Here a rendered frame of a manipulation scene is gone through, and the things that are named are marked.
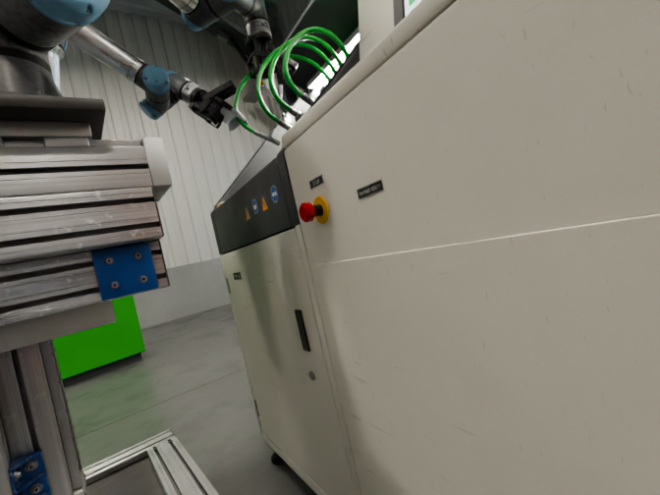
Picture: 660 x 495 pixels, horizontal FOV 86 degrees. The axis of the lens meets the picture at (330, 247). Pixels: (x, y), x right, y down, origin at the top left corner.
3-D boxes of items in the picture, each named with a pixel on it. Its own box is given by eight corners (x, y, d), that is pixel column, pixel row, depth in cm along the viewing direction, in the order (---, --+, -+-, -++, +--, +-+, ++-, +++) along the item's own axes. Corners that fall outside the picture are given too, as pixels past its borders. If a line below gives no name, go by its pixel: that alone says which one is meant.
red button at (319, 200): (300, 229, 66) (293, 201, 66) (317, 225, 68) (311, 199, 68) (312, 224, 62) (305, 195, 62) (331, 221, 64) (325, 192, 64)
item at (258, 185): (221, 253, 131) (212, 211, 131) (233, 251, 133) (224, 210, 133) (291, 227, 78) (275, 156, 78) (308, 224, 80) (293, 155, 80)
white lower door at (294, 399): (260, 432, 132) (219, 255, 132) (265, 429, 134) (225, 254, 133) (361, 532, 77) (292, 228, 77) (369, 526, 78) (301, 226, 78)
